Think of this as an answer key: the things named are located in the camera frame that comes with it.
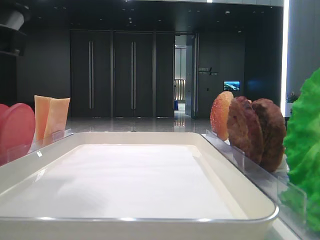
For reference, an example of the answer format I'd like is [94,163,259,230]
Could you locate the small wall display screen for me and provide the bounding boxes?
[223,81,240,92]

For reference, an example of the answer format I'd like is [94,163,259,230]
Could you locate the left clear acrylic holder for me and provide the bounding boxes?
[0,129,73,166]

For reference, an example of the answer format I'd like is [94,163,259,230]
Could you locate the front orange cheese slice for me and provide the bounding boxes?
[43,98,70,146]

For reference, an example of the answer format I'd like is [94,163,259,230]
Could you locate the dark double doors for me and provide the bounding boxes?
[70,30,175,118]

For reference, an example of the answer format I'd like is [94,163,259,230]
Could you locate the rear pink tomato slice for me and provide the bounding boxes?
[0,103,10,125]

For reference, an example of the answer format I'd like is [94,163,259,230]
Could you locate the upright toasted bread slice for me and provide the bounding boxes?
[210,91,234,141]

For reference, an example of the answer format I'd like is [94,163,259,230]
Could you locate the white rectangular tray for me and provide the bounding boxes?
[0,132,279,240]

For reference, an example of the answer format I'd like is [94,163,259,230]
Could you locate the orange cheese slice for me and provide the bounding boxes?
[43,98,70,146]
[34,95,57,141]

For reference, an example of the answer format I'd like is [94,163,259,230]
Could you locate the near brown meat patty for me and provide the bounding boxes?
[252,98,286,173]

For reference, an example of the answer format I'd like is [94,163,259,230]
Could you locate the brown meat patty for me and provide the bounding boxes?
[252,98,286,173]
[227,96,264,165]

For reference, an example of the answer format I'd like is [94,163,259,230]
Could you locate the right clear acrylic holder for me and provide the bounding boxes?
[202,130,320,240]

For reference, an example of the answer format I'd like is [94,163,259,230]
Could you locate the green lettuce leaf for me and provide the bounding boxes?
[280,70,320,233]

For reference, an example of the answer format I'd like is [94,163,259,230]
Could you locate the clear acrylic holder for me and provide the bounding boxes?
[202,130,320,240]
[0,129,73,166]

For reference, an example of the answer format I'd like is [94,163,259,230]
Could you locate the middle brown meat patty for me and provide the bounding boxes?
[227,96,264,165]

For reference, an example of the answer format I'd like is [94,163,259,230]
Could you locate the potted plant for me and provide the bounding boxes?
[286,91,300,103]

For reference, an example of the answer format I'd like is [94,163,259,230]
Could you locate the black white robot arm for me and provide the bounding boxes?
[0,0,31,56]

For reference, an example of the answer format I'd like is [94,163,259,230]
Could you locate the rear orange cheese slice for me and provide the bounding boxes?
[34,95,57,141]

